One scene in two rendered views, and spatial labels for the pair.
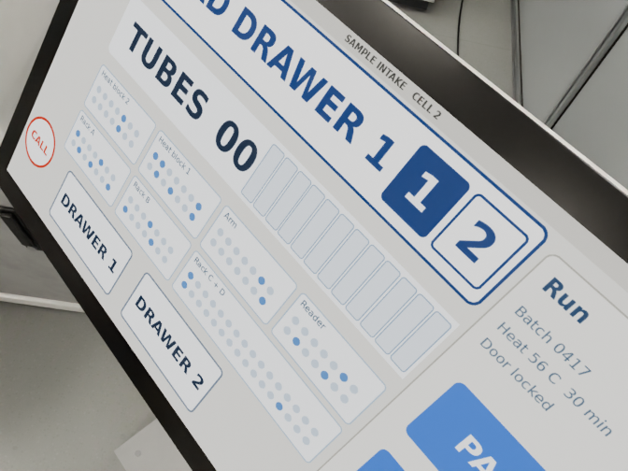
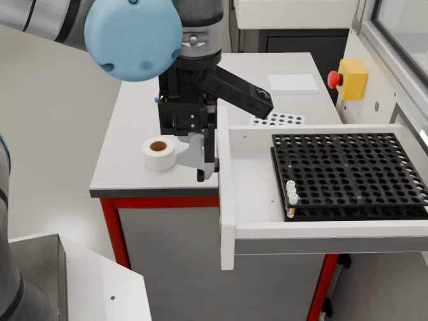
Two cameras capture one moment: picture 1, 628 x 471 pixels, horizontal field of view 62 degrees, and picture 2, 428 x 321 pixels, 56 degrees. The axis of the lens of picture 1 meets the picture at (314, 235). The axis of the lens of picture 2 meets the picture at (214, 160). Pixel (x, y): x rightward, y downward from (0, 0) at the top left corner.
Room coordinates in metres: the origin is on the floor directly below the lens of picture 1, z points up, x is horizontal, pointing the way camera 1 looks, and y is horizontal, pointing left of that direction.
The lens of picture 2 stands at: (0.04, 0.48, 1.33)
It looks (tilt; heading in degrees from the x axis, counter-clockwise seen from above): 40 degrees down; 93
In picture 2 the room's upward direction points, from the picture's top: straight up
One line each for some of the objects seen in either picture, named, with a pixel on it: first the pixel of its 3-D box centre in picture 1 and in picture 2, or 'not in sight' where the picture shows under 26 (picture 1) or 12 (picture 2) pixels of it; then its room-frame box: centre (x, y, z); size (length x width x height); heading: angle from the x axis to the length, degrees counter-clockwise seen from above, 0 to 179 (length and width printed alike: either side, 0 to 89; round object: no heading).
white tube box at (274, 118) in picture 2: not in sight; (276, 128); (0.15, 1.26, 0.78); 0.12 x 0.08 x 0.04; 169
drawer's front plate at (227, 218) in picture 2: not in sight; (223, 179); (0.04, 0.97, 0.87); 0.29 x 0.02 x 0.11; 94
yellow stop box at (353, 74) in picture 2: not in sight; (349, 79); (0.32, 1.33, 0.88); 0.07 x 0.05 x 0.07; 94
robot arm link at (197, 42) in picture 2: not in sight; (193, 34); (0.00, 0.97, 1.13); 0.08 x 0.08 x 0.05
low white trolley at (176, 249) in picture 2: not in sight; (222, 204); (0.03, 1.39, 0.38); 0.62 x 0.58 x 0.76; 94
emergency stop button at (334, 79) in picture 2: not in sight; (335, 79); (0.28, 1.32, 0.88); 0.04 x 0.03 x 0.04; 94
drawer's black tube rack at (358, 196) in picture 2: not in sight; (342, 179); (0.24, 0.99, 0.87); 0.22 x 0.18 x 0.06; 4
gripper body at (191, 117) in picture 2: not in sight; (190, 89); (-0.01, 0.97, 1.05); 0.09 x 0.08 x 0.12; 4
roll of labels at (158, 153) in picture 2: not in sight; (158, 153); (-0.11, 1.15, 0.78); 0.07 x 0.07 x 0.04
